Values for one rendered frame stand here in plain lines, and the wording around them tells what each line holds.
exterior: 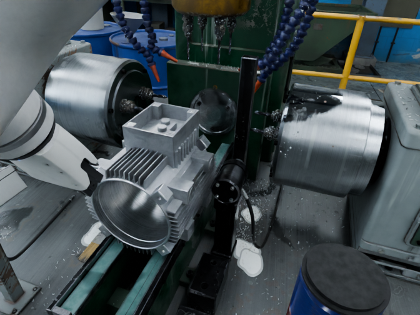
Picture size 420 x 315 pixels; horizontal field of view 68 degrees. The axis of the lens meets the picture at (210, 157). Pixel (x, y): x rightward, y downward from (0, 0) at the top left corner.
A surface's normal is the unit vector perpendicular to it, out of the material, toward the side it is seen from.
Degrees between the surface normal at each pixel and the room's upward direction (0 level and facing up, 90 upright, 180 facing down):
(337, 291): 0
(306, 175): 103
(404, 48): 90
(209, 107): 90
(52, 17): 144
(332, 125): 47
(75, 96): 65
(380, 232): 89
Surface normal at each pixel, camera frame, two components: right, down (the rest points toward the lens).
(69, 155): 0.95, 0.09
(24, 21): 0.12, 0.98
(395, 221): -0.33, 0.50
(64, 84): -0.24, -0.07
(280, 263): 0.04, -0.84
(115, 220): 0.71, -0.41
